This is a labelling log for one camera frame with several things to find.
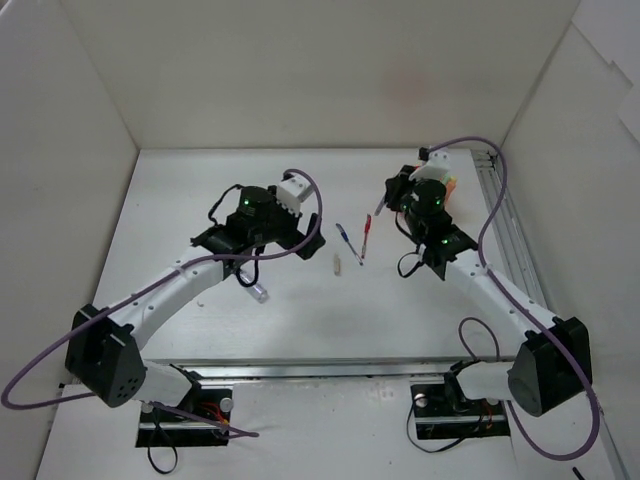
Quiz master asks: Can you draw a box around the red gel pen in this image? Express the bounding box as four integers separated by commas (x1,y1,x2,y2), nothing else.
361,213,373,262

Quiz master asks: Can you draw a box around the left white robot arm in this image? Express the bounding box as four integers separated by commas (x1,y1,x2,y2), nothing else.
65,174,325,420

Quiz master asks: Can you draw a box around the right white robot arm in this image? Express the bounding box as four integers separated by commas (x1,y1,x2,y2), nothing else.
384,165,593,417

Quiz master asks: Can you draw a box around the blue gel pen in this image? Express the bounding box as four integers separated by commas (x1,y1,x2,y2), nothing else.
335,222,364,266

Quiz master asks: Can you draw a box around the white eraser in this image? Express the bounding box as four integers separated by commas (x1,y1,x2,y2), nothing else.
333,254,342,276

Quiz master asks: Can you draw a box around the orange round divided container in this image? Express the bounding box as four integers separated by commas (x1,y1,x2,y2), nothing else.
441,173,457,204

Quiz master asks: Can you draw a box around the clear blue glue bottle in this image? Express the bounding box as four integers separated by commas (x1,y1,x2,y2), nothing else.
238,270,269,304

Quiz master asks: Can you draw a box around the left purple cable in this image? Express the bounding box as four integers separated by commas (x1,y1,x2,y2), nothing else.
0,168,326,439

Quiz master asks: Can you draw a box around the purple cable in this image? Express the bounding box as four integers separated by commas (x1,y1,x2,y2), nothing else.
424,135,601,459
0,168,326,439

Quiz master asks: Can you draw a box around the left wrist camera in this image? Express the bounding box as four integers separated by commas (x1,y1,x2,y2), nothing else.
275,174,313,216

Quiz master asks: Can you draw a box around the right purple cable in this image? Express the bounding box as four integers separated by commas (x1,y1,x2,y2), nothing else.
424,135,601,459

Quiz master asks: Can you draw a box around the aluminium frame rail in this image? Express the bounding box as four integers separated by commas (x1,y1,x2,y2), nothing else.
471,149,639,479

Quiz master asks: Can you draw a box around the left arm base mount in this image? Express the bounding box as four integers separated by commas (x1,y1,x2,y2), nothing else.
135,388,232,448

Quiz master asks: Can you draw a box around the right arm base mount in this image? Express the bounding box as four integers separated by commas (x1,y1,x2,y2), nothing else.
409,383,510,441

